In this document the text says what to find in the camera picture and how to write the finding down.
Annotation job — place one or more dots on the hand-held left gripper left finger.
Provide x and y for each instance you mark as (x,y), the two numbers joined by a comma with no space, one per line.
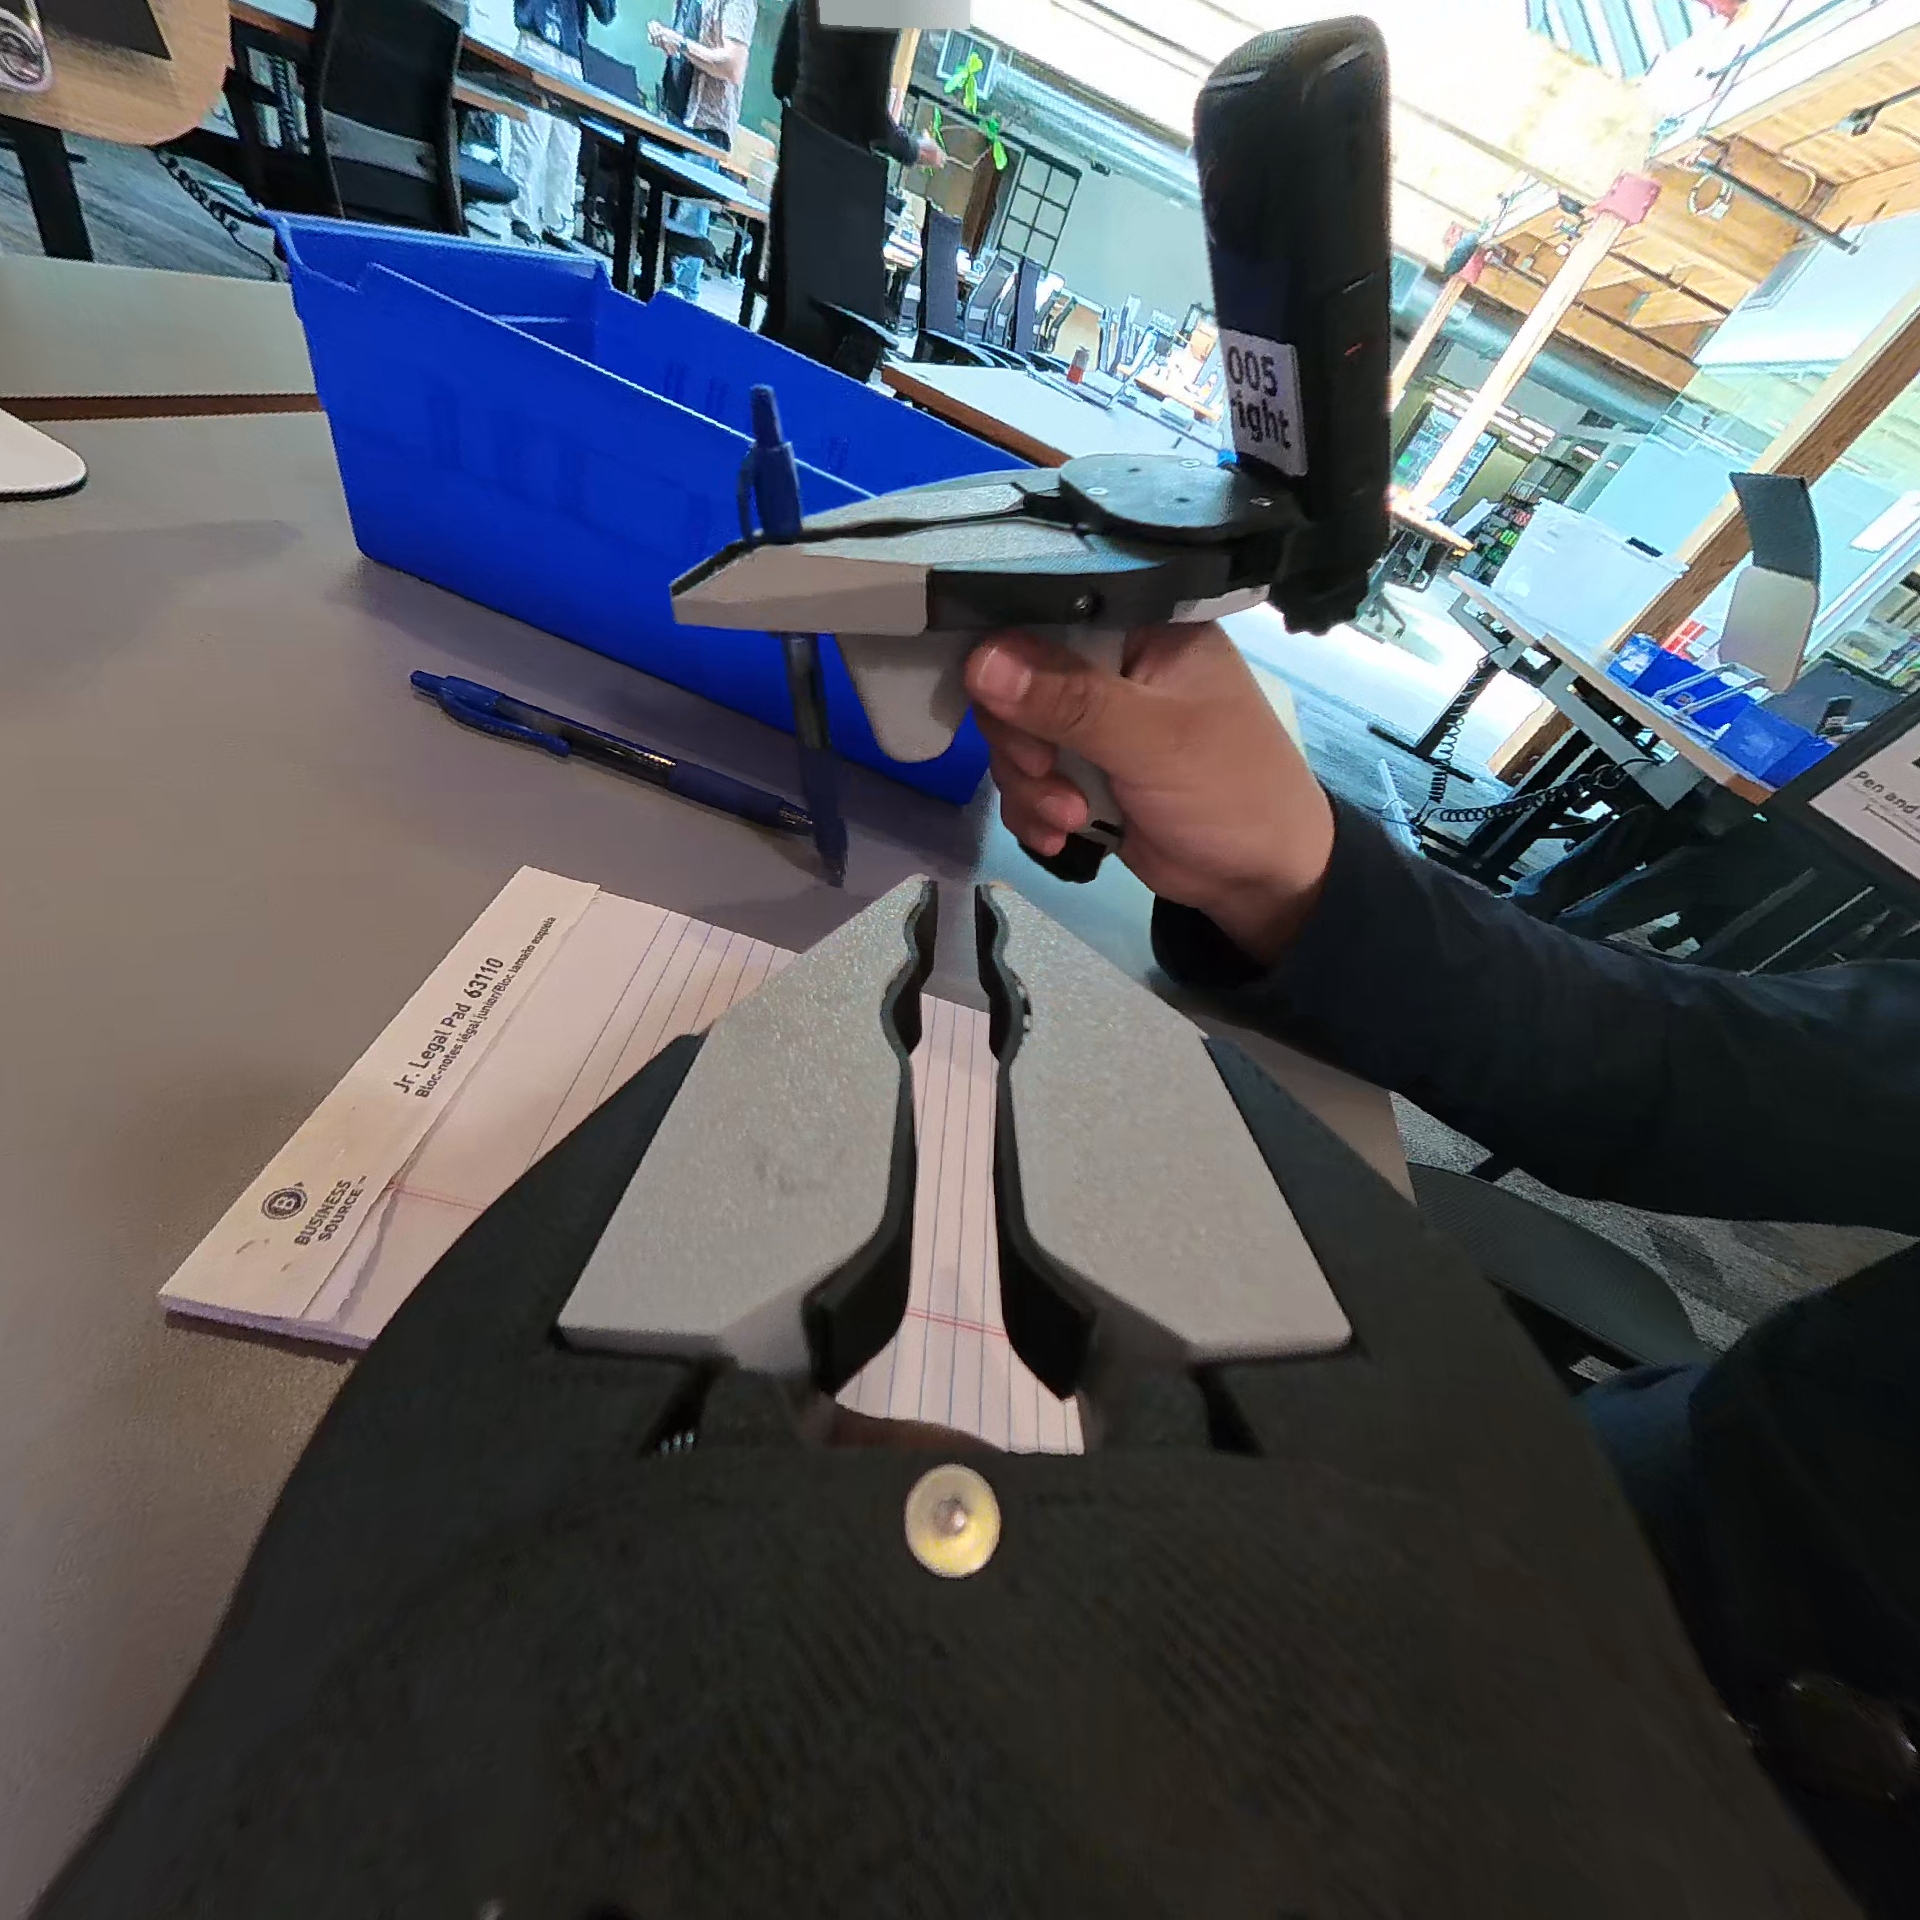
(734,1186)

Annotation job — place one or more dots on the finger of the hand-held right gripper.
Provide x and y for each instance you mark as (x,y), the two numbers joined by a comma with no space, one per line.
(931,517)
(839,594)

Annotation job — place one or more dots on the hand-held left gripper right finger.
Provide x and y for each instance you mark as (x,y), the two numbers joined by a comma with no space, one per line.
(1185,1186)

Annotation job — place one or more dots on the blue retractable pen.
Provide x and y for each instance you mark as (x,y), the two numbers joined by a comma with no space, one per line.
(822,780)
(599,744)

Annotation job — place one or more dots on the white lined legal pad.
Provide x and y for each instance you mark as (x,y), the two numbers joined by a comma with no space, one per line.
(451,1080)

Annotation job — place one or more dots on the narrow blue plastic bin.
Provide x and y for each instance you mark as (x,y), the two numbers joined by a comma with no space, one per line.
(523,480)

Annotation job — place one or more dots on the person's right forearm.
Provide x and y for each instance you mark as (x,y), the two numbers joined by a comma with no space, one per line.
(1576,1080)

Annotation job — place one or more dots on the long wooden office desk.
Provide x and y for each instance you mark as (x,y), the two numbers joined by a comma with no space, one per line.
(662,159)

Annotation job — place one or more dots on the grey desk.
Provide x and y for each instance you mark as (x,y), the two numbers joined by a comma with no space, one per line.
(182,720)

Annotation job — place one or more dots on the person's right hand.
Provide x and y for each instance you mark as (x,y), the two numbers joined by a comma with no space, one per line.
(1201,780)

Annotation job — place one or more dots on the green plant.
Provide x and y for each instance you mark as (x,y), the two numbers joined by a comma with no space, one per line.
(975,114)

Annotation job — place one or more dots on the white storage box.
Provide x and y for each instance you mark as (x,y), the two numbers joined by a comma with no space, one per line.
(1576,570)

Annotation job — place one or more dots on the grey folded cardboard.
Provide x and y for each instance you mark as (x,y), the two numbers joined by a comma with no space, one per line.
(1779,587)

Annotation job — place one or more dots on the black office chair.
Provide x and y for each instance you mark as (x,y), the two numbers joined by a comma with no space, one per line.
(389,106)

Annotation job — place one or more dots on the small blue desktop bins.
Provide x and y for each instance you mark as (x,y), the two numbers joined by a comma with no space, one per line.
(1755,734)

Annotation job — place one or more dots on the person's dark clothing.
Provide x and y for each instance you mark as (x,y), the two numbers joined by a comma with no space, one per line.
(1799,1500)

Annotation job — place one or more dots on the black framed marker sign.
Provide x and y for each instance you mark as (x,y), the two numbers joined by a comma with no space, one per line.
(1874,796)

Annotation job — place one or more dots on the wooden instruction board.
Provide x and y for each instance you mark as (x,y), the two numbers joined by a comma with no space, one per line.
(165,91)

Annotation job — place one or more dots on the wooden post red bracket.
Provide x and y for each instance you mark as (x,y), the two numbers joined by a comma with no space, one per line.
(1529,331)

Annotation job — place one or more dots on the thick wooden post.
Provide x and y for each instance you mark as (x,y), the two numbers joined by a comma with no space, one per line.
(1799,466)

